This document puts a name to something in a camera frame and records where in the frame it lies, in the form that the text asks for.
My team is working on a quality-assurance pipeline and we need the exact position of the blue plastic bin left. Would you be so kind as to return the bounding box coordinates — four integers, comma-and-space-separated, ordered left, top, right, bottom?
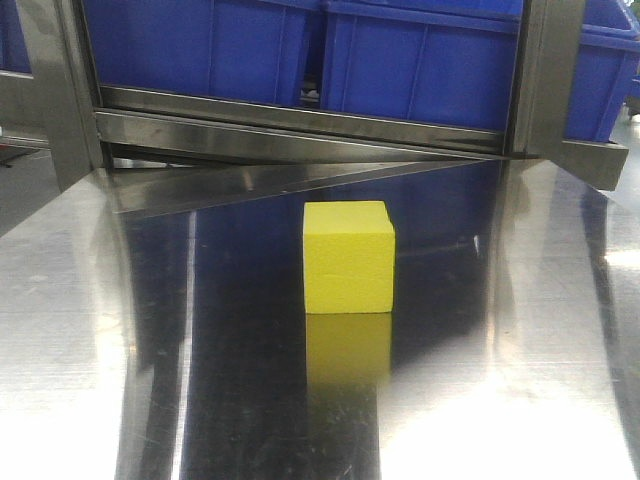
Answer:
83, 1, 320, 106

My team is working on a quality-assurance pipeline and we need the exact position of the yellow foam block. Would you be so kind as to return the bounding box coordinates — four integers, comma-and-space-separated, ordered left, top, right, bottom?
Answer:
302, 200, 396, 314

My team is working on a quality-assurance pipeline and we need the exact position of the blue plastic bin middle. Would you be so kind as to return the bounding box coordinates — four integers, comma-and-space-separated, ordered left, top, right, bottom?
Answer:
320, 1, 519, 131

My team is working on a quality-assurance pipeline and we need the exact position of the stainless steel shelf rack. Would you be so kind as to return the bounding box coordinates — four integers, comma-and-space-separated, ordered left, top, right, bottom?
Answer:
1, 1, 629, 191

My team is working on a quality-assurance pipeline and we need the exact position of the blue plastic bin right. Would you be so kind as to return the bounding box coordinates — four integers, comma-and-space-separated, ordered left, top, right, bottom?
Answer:
564, 1, 639, 142

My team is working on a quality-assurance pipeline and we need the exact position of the blue plastic bin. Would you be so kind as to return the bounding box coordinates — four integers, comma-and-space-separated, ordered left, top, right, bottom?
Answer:
320, 1, 519, 131
83, 1, 320, 106
564, 1, 639, 142

